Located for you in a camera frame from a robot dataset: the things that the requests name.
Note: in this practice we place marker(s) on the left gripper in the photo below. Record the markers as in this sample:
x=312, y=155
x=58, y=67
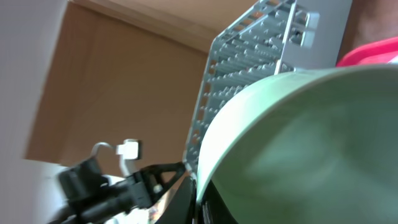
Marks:
x=150, y=183

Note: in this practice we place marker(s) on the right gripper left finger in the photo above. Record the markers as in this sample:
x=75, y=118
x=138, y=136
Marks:
x=181, y=207

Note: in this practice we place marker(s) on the green bowl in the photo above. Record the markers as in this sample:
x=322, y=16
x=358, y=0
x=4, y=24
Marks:
x=316, y=146

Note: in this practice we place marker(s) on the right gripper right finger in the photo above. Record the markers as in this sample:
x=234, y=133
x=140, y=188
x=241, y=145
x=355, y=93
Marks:
x=212, y=209

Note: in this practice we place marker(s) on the red serving tray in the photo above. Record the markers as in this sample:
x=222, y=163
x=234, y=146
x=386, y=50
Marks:
x=379, y=52

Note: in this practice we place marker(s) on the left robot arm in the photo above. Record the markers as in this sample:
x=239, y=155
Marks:
x=91, y=198

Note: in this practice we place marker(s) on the grey dishwasher rack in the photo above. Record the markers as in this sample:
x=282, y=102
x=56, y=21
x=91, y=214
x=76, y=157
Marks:
x=271, y=37

